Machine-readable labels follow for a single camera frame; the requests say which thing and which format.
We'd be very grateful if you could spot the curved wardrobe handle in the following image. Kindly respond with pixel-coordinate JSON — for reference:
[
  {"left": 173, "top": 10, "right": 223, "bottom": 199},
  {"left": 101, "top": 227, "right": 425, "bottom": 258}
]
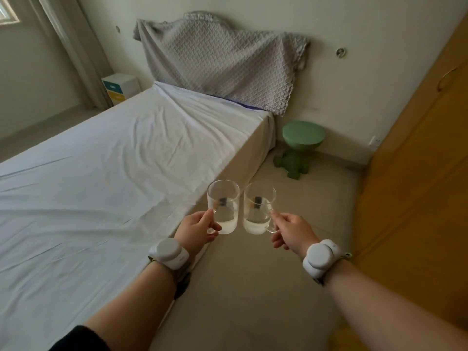
[{"left": 436, "top": 67, "right": 460, "bottom": 92}]

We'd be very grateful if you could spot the person's right forearm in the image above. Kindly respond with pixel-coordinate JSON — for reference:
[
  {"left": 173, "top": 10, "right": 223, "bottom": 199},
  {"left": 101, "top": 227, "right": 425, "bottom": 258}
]
[{"left": 325, "top": 260, "right": 468, "bottom": 351}]

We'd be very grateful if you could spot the person's left forearm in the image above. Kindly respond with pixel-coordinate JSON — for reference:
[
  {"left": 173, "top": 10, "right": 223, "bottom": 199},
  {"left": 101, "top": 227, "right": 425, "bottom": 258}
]
[{"left": 84, "top": 263, "right": 177, "bottom": 351}]

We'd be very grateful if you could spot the person's right hand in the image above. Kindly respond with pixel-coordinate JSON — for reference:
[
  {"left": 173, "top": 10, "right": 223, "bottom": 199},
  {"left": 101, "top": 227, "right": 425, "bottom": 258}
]
[{"left": 270, "top": 211, "right": 321, "bottom": 261}]

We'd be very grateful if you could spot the glass mug of water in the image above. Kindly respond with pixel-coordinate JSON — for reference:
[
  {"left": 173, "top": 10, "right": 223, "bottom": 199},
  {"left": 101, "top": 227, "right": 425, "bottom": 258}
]
[
  {"left": 243, "top": 182, "right": 278, "bottom": 235},
  {"left": 207, "top": 179, "right": 241, "bottom": 235}
]

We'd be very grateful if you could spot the black sleeve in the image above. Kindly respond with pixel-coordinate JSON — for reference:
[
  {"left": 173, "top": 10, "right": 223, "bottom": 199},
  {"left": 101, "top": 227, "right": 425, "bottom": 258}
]
[{"left": 49, "top": 325, "right": 110, "bottom": 351}]

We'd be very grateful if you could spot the white sheet bed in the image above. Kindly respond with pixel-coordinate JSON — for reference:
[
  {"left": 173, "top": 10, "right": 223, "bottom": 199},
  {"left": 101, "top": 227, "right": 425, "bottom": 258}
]
[{"left": 0, "top": 81, "right": 277, "bottom": 351}]

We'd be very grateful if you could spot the white wrist tracker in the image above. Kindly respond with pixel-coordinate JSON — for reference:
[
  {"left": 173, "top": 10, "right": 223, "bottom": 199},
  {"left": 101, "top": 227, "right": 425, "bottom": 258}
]
[
  {"left": 302, "top": 239, "right": 352, "bottom": 286},
  {"left": 147, "top": 237, "right": 192, "bottom": 300}
]

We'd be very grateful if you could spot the green stool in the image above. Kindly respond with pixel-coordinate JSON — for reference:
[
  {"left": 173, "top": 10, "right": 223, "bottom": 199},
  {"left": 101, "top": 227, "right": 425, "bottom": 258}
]
[{"left": 273, "top": 120, "right": 327, "bottom": 180}]

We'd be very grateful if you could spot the white box with colourful drawers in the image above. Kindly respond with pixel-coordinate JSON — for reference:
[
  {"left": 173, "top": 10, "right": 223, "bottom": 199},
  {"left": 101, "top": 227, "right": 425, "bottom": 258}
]
[{"left": 101, "top": 73, "right": 142, "bottom": 106}]

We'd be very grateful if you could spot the wooden wardrobe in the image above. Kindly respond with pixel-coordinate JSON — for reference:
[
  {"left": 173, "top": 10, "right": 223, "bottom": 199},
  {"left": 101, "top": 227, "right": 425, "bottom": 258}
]
[{"left": 331, "top": 14, "right": 468, "bottom": 351}]

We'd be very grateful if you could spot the person's left hand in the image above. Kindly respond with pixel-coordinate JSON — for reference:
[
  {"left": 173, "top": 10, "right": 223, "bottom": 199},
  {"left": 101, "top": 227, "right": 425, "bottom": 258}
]
[{"left": 174, "top": 209, "right": 223, "bottom": 262}]

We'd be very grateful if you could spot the grey quilted blanket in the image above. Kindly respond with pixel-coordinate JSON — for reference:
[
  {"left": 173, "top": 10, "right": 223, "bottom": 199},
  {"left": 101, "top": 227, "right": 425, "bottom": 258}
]
[{"left": 133, "top": 11, "right": 311, "bottom": 117}]

